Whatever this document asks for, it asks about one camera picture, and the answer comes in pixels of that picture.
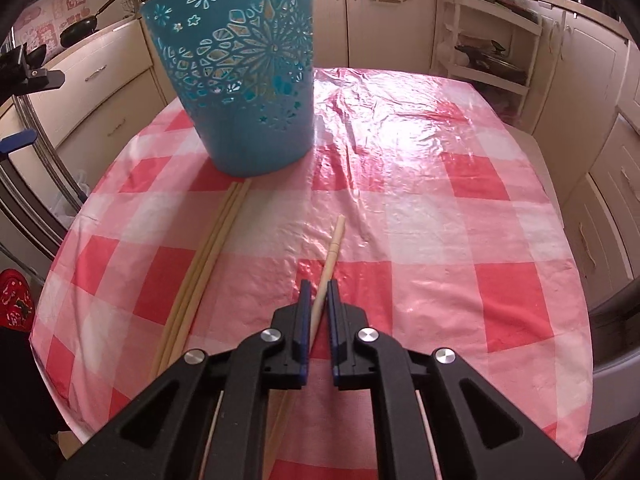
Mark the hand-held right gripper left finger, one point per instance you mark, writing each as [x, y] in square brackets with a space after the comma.
[302, 320]

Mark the white shelf trolley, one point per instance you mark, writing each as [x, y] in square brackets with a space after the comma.
[530, 30]

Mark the cream cabinet door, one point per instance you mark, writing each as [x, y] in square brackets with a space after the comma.
[610, 200]
[585, 85]
[390, 35]
[331, 20]

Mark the wooden chopstick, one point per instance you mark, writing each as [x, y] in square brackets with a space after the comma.
[216, 265]
[332, 255]
[206, 272]
[195, 280]

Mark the white plastic bag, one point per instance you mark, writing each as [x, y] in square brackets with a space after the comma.
[70, 205]

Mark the teal perforated plastic basket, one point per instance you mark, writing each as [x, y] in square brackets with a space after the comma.
[250, 125]

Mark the cream kitchen drawer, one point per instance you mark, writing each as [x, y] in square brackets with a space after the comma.
[117, 112]
[100, 55]

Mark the black frying pan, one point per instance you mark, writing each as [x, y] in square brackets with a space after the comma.
[77, 32]

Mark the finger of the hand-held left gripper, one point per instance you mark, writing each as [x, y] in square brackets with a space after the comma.
[20, 139]
[30, 74]

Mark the dark pot with lid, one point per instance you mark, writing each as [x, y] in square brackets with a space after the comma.
[492, 62]

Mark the dark sliding door frame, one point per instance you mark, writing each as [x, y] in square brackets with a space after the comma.
[35, 185]

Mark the red white checked tablecloth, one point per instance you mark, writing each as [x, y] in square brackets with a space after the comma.
[425, 210]

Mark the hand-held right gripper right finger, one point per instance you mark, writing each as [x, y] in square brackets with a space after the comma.
[334, 330]

